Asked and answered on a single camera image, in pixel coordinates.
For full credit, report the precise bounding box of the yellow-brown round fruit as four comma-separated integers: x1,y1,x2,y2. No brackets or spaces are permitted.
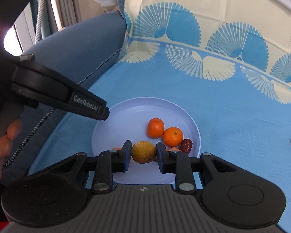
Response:
131,141,157,164

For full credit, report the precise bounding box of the dried red date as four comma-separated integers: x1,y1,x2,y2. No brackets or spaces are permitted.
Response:
179,138,193,155

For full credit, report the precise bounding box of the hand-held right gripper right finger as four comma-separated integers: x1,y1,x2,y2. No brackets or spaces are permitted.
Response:
156,144,236,192

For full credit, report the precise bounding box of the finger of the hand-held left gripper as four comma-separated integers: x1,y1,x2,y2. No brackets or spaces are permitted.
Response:
95,99,110,121

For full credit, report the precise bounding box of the blue fan-print blanket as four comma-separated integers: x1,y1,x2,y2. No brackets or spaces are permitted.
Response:
27,0,291,233

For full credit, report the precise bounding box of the person's left hand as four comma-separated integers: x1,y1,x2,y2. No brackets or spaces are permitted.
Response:
0,119,23,185

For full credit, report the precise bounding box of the grey corrugated hose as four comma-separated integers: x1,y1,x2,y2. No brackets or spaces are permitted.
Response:
35,0,48,42

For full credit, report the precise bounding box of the pale blue round plate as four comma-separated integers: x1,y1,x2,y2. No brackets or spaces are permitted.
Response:
92,97,201,184

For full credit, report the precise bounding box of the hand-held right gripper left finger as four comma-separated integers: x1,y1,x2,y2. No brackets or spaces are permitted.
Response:
52,140,133,195

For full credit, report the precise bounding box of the grey curtain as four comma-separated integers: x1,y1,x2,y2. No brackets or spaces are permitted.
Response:
46,0,83,32

